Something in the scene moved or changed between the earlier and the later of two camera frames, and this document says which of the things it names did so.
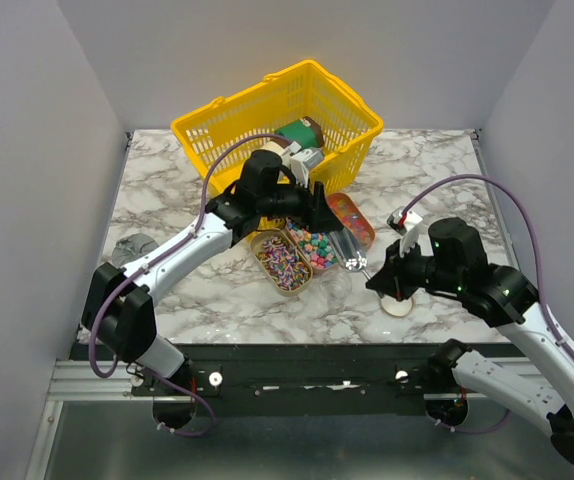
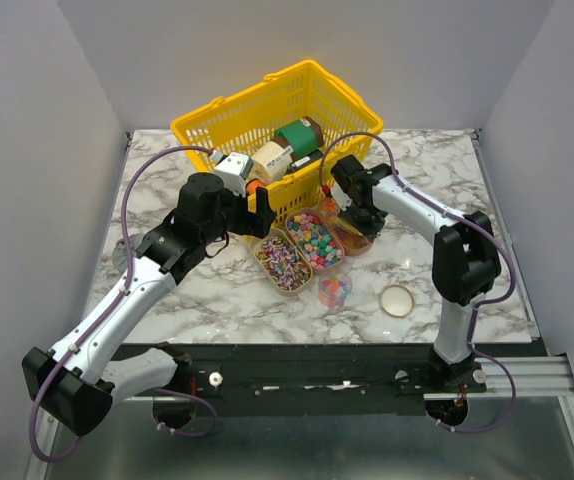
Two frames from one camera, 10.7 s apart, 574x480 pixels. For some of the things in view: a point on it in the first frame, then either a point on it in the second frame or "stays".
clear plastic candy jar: (335, 288) stays
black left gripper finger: (319, 190) -> (262, 206)
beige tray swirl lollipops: (288, 271) stays
